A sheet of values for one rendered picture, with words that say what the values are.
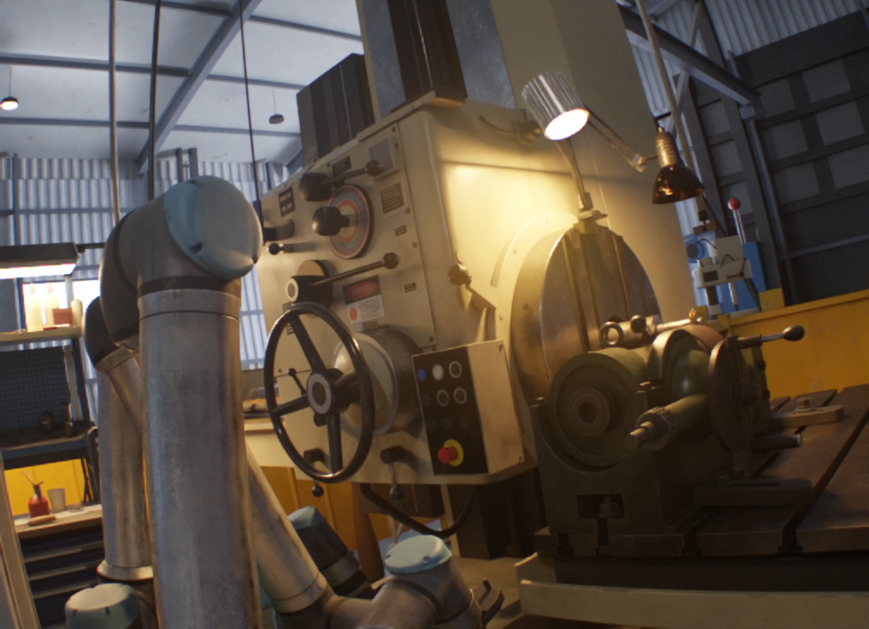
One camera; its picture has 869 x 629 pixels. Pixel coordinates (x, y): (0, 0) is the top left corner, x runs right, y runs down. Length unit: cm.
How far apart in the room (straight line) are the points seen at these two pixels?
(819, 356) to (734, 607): 260
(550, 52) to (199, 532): 176
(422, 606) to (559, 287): 79
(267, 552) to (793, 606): 72
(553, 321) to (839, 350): 229
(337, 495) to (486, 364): 337
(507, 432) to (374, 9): 188
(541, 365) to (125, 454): 86
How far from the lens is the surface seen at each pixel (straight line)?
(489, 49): 225
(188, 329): 67
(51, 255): 298
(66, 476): 381
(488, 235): 148
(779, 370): 359
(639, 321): 113
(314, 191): 165
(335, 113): 283
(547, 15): 214
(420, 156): 146
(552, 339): 141
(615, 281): 164
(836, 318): 349
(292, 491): 436
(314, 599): 96
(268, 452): 266
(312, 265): 171
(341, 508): 458
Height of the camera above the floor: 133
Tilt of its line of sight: 5 degrees up
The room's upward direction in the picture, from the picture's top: 10 degrees counter-clockwise
